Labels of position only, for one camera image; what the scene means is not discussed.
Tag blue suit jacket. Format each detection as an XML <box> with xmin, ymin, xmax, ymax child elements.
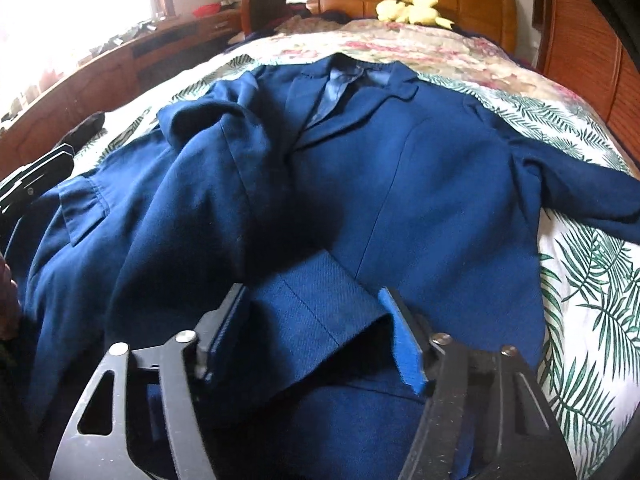
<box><xmin>15</xmin><ymin>52</ymin><xmax>640</xmax><ymax>480</ymax></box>

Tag yellow plush toy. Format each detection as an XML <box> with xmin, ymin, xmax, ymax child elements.
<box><xmin>375</xmin><ymin>0</ymin><xmax>456</xmax><ymax>28</ymax></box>

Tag leaf print blanket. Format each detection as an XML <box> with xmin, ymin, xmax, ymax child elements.
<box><xmin>75</xmin><ymin>52</ymin><xmax>640</xmax><ymax>461</ymax></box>

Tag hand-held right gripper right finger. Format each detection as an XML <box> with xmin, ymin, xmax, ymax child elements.
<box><xmin>377</xmin><ymin>287</ymin><xmax>576</xmax><ymax>480</ymax></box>

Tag black cloth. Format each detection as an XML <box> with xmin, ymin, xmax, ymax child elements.
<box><xmin>62</xmin><ymin>111</ymin><xmax>107</xmax><ymax>153</ymax></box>

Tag floral quilt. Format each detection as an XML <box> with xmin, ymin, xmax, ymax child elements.
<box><xmin>230</xmin><ymin>19</ymin><xmax>591</xmax><ymax>111</ymax></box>

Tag wooden wardrobe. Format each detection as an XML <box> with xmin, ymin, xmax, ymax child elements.
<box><xmin>532</xmin><ymin>0</ymin><xmax>640</xmax><ymax>181</ymax></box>

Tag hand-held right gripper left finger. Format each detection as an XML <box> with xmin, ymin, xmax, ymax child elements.
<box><xmin>50</xmin><ymin>284</ymin><xmax>251</xmax><ymax>480</ymax></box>

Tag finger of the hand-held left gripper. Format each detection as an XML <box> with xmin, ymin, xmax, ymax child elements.
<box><xmin>17</xmin><ymin>142</ymin><xmax>76</xmax><ymax>183</ymax></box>
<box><xmin>0</xmin><ymin>167</ymin><xmax>51</xmax><ymax>221</ymax></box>

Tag person's left forearm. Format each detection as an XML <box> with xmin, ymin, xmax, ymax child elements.
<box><xmin>0</xmin><ymin>255</ymin><xmax>20</xmax><ymax>343</ymax></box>

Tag dark wooden chair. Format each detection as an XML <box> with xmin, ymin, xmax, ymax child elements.
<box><xmin>240</xmin><ymin>0</ymin><xmax>291</xmax><ymax>36</ymax></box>

